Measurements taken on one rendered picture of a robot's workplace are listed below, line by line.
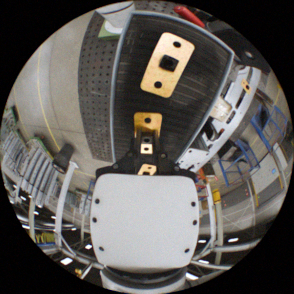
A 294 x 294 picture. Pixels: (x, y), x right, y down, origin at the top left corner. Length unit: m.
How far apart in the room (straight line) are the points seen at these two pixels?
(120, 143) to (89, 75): 0.58
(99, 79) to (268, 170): 8.49
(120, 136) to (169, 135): 0.08
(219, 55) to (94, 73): 0.62
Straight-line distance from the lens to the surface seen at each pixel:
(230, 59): 0.16
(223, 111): 0.29
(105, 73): 0.63
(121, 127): 0.15
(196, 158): 0.33
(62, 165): 2.48
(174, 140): 0.17
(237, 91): 0.43
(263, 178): 8.27
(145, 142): 0.15
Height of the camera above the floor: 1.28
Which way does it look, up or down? 43 degrees down
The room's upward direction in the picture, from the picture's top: 178 degrees counter-clockwise
